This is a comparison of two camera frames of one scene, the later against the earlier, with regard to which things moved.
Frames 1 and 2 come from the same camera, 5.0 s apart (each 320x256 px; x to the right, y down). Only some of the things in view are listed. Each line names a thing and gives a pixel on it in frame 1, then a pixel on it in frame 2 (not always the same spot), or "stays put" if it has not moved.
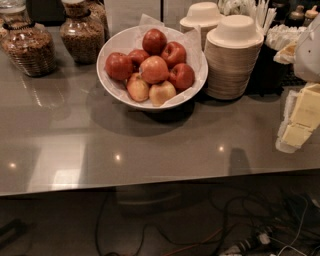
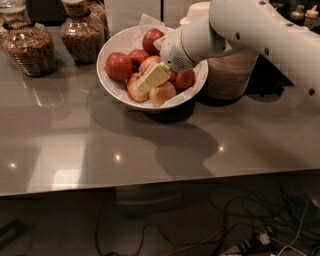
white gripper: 309,56 to 172,50
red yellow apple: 154,70 stays put
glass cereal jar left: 30,45 stays put
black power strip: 248,244 stays put
